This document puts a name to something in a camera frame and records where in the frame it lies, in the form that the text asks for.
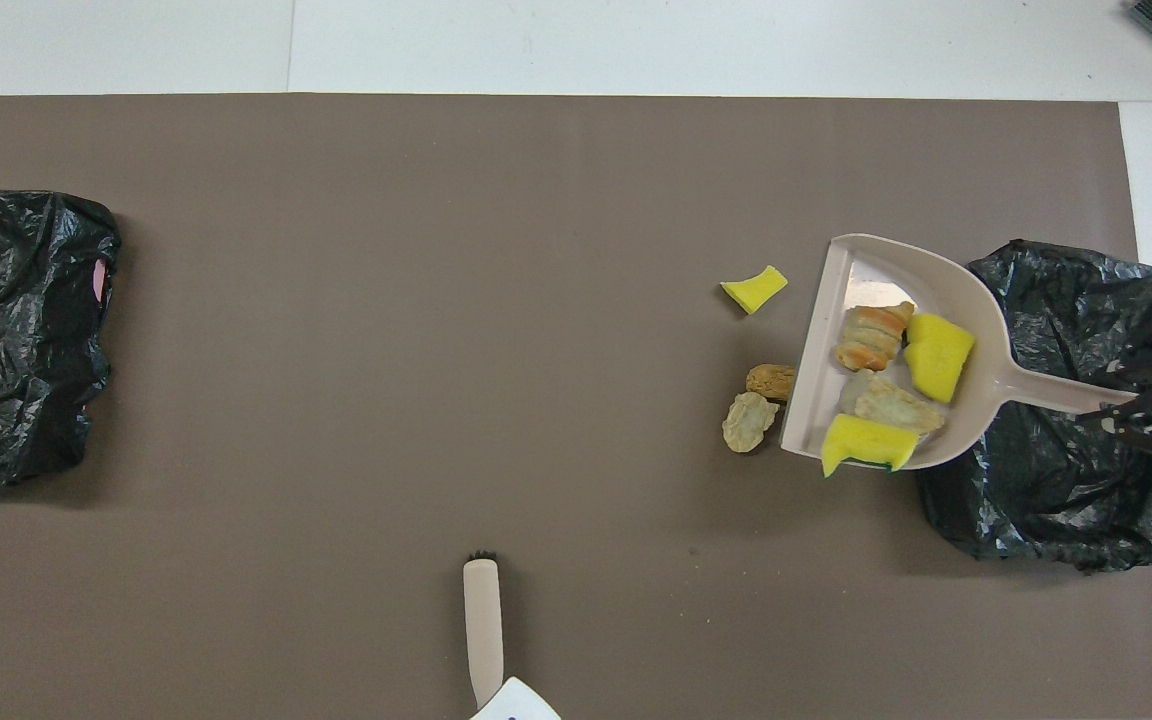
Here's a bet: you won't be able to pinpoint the brown round bread piece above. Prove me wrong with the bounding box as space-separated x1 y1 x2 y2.
745 364 797 403

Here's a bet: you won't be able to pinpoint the brown table mat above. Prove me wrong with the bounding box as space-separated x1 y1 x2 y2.
0 94 1152 720

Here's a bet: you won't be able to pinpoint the pale bread piece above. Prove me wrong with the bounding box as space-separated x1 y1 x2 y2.
841 370 947 434
721 392 781 454

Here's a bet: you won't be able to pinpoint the black bag bin pink spot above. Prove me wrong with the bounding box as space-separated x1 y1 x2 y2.
0 188 122 489

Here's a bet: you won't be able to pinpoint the black trash bag bin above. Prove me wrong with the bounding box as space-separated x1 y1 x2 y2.
913 239 1152 573

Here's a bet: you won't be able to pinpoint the beige plastic dustpan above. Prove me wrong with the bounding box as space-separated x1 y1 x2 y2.
779 233 1137 471

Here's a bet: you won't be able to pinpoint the yellow sponge piece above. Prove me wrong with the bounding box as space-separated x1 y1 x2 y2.
903 313 977 405
720 265 790 316
820 413 922 479

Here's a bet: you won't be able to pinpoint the orange striped bread piece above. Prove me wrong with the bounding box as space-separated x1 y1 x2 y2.
834 301 917 373

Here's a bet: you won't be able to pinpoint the beige hand brush black bristles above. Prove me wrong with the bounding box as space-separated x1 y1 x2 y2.
463 550 505 711

